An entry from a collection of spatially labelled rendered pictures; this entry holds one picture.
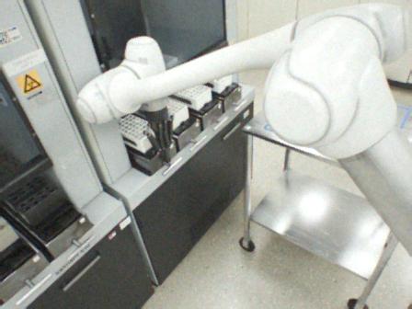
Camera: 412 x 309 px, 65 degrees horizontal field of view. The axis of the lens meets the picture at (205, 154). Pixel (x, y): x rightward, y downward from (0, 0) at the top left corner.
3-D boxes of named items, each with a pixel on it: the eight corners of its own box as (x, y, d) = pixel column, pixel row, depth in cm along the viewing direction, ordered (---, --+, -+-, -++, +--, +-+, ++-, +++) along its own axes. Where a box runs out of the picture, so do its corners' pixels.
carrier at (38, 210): (62, 199, 100) (55, 185, 96) (66, 201, 99) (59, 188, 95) (28, 224, 94) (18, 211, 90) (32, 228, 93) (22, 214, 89)
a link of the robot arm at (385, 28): (308, 3, 64) (280, 27, 56) (417, -24, 53) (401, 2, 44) (319, 64, 70) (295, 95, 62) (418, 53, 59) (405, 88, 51)
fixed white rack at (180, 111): (120, 110, 138) (117, 97, 134) (138, 99, 144) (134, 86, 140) (173, 132, 124) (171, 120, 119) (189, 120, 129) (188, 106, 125)
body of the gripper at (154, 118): (155, 96, 106) (160, 119, 113) (136, 108, 102) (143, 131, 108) (172, 102, 103) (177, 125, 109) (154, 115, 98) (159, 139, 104)
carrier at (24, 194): (50, 189, 103) (42, 177, 99) (53, 192, 102) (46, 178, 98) (17, 214, 97) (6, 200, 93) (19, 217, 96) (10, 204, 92)
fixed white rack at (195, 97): (146, 94, 147) (143, 81, 143) (161, 84, 153) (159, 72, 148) (198, 113, 132) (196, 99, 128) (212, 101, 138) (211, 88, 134)
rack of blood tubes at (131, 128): (92, 129, 130) (87, 116, 126) (111, 116, 135) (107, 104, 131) (144, 155, 115) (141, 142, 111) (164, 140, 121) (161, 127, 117)
